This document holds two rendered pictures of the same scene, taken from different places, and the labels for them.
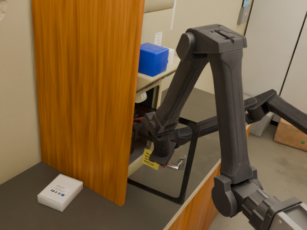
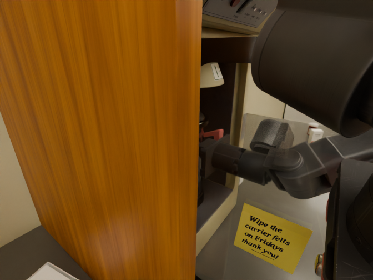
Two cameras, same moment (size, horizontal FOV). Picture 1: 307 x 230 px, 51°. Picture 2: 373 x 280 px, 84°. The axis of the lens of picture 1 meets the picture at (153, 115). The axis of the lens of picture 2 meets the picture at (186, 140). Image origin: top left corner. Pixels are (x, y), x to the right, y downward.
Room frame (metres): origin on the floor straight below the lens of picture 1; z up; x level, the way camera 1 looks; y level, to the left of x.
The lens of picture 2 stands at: (0.87, 0.06, 1.38)
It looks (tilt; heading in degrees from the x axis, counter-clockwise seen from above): 23 degrees down; 8
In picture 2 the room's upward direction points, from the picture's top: straight up
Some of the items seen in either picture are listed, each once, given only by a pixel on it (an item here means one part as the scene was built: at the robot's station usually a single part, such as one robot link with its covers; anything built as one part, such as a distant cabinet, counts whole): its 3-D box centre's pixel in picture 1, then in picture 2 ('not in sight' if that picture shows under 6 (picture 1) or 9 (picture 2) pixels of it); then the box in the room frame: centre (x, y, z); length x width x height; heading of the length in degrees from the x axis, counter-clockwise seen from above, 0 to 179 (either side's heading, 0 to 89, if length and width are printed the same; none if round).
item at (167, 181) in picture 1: (156, 154); (287, 225); (1.07, -0.03, 1.19); 0.30 x 0.01 x 0.40; 68
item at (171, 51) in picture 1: (165, 56); not in sight; (1.27, -0.02, 1.54); 0.05 x 0.05 x 0.06; 67
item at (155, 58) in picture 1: (150, 59); not in sight; (1.17, 0.04, 1.56); 0.10 x 0.10 x 0.09; 61
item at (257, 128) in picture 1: (247, 113); not in sight; (3.68, -1.18, 0.17); 0.60 x 0.42 x 0.33; 59
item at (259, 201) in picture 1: (266, 213); not in sight; (0.53, -0.27, 1.45); 0.09 x 0.08 x 0.12; 122
